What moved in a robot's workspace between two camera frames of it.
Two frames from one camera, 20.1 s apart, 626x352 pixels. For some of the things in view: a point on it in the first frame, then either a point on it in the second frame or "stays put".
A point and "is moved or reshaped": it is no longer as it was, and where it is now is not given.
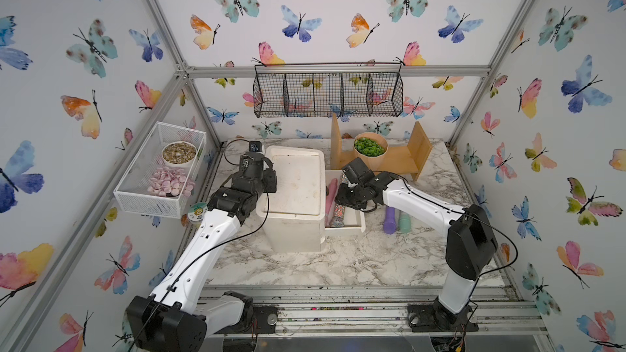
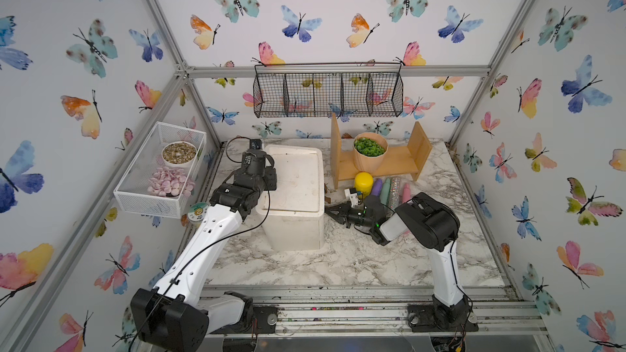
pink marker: (331, 195) is moved or reshaped
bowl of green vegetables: (372, 148) stays put
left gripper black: (271, 178) stays put
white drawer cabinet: (293, 219) stays put
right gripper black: (340, 196) to (341, 213)
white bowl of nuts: (178, 154) stays put
